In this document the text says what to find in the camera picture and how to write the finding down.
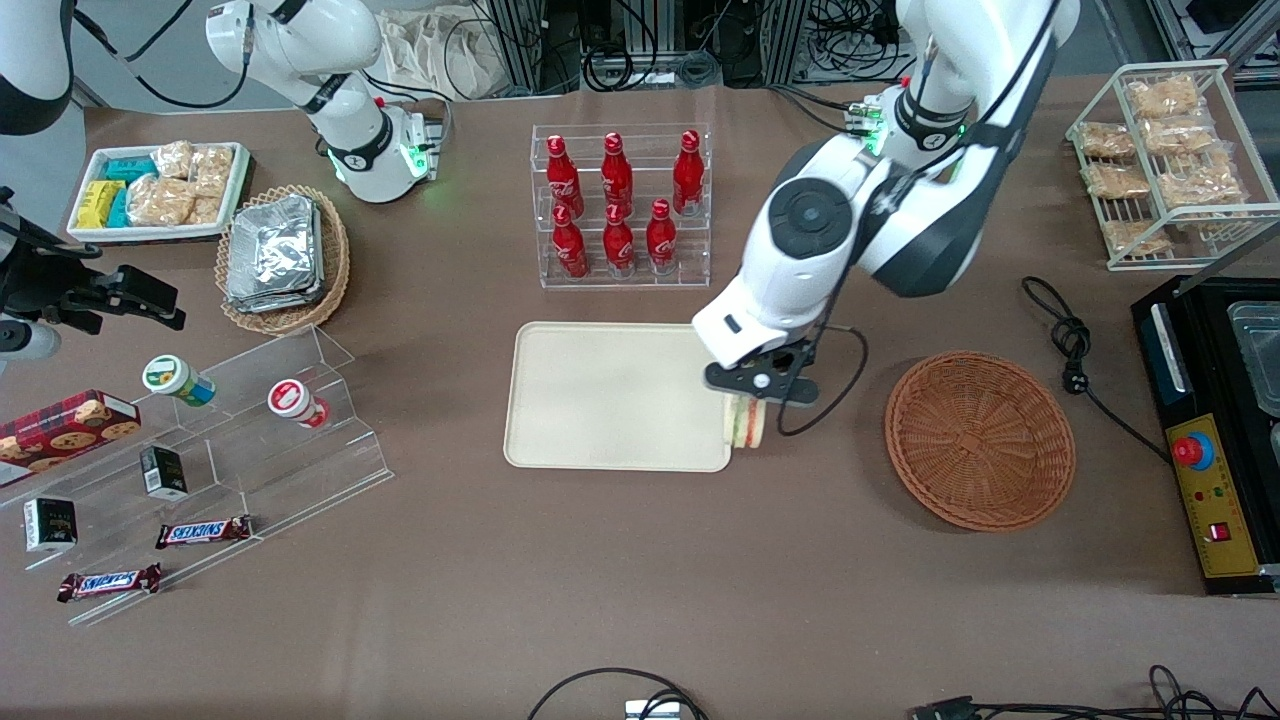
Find black right base cables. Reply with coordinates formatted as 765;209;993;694
362;68;454;136

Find black machine yellow panel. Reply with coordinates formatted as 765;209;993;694
1131;274;1280;597

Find white rectangular snack tray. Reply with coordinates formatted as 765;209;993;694
67;142;252;244

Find brown snickers bar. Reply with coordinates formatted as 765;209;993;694
57;563;163;603
155;515;254;550

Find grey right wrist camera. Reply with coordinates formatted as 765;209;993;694
0;318;63;363

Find black tangled cable bundle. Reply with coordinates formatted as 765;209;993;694
910;664;1280;720

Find metal machine tray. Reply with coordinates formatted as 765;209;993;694
1227;300;1280;417

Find green lid yoghurt cup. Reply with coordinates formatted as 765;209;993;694
142;354;217;407

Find red tartan cookie box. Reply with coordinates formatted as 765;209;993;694
0;389;142;490

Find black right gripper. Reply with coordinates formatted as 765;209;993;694
0;260;188;332

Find small black carton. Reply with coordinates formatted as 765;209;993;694
23;497;80;554
139;445;190;502

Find black base cables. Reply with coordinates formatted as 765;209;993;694
768;84;873;138
362;68;454;136

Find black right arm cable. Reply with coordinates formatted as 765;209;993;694
72;0;253;111

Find red lid yoghurt cup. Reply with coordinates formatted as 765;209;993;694
267;378;332;430

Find white cloth bag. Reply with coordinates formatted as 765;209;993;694
378;8;503;101

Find white wire rack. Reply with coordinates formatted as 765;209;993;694
1065;59;1280;272

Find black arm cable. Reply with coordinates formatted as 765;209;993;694
777;321;870;438
72;0;253;111

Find yellow snack pack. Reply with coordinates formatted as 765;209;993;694
77;180;127;230

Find round brown wicker basket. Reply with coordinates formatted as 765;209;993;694
885;350;1077;532

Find silver foil pack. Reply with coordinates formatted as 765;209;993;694
225;215;327;314
230;195;323;301

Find clear acrylic step shelf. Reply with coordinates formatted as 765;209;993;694
0;325;394;627

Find triangle sandwich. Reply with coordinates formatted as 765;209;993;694
724;393;770;452

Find black looped floor cable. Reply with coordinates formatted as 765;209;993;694
527;667;712;720

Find red cola bottle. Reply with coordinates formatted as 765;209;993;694
646;198;679;275
601;132;635;216
546;135;585;219
673;130;705;216
603;203;637;277
552;205;590;279

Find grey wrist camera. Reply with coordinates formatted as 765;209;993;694
0;318;63;363
704;362;819;407

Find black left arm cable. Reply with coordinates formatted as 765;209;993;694
777;321;870;438

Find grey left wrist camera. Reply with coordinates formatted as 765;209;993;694
704;362;819;407

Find black left base cables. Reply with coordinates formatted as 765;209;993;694
768;84;873;138

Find clear acrylic bottle rack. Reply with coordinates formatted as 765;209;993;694
530;122;713;291

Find beige plastic tray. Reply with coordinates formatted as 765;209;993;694
503;321;733;473

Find clear bag of crackers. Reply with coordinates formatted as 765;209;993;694
1145;115;1217;157
1104;219;1168;257
1158;158;1248;212
1078;122;1137;160
1128;75;1202;120
1083;163;1152;200

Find oval light wicker basket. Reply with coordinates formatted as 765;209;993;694
215;184;352;336

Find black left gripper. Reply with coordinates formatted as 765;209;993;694
738;343;810;374

